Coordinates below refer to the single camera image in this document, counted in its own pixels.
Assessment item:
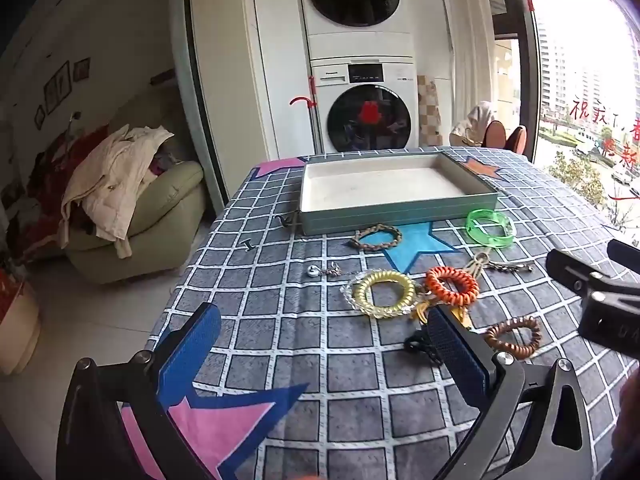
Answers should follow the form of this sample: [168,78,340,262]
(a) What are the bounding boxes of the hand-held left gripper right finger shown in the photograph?
[427,305,594,480]

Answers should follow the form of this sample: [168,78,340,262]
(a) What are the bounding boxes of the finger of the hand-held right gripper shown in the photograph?
[607,239,640,266]
[546,248,640,307]

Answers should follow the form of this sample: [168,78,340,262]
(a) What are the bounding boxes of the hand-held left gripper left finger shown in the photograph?
[56,302,222,480]

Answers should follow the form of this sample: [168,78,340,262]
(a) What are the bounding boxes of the black hair clip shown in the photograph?
[404,330,443,366]

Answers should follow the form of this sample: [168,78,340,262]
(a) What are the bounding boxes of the gold wire flower bracelet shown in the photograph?
[410,300,471,328]

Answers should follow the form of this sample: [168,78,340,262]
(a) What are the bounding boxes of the dark metal chain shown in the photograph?
[487,260,535,275]

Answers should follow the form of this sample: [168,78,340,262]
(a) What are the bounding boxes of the brown spiral hair tie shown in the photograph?
[484,316,543,361]

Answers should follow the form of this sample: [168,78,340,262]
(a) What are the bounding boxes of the orange spiral hair tie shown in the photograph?
[425,266,480,306]

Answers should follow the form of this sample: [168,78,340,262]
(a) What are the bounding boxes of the green transparent bracelet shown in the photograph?
[466,209,517,250]

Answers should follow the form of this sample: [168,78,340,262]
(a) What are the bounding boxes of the braided rope bracelet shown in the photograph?
[350,223,403,253]

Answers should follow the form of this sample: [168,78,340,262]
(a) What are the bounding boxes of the silver keychain clasp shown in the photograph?
[306,262,352,279]

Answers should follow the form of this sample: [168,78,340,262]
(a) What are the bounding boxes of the grey tray with white inside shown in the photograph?
[298,153,501,237]

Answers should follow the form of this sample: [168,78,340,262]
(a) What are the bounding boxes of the person's right hand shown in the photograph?
[617,375,640,480]

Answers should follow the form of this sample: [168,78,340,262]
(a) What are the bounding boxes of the beige hair clip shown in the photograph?
[465,252,493,281]

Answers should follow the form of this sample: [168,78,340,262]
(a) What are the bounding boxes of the grey checkered star tablecloth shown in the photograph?
[122,146,640,480]

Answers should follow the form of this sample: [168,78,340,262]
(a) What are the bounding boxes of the pale green sofa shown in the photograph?
[65,95,207,286]

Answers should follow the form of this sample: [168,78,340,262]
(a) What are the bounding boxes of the brown round chair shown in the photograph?
[505,125,528,156]
[484,120,507,150]

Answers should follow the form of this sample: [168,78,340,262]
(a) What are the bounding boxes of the red window decals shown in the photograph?
[570,92,640,201]

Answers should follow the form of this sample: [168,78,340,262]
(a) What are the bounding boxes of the white and red container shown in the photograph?
[0,270,42,376]

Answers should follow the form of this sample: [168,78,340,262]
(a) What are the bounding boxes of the beige cloth on chair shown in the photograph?
[449,101,496,148]

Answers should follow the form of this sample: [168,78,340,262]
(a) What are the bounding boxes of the cream jacket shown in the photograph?
[59,125,176,260]

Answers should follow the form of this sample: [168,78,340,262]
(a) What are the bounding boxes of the checkered towel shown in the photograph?
[417,76,441,148]

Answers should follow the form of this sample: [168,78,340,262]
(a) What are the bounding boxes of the red cloth pile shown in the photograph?
[0,127,111,261]

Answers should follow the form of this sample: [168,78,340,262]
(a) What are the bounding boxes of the red hook pole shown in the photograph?
[289,76,321,153]

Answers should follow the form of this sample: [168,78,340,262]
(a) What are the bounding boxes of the white washing machine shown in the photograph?
[309,56,420,154]

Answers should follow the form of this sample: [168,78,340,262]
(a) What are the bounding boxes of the yellow spiral hair tie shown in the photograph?
[352,270,406,318]

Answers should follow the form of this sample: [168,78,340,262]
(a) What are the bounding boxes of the clear crystal bead bracelet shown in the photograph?
[341,271,418,318]

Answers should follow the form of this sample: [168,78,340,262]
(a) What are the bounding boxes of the large dark picture frame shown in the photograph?
[44,61,71,113]

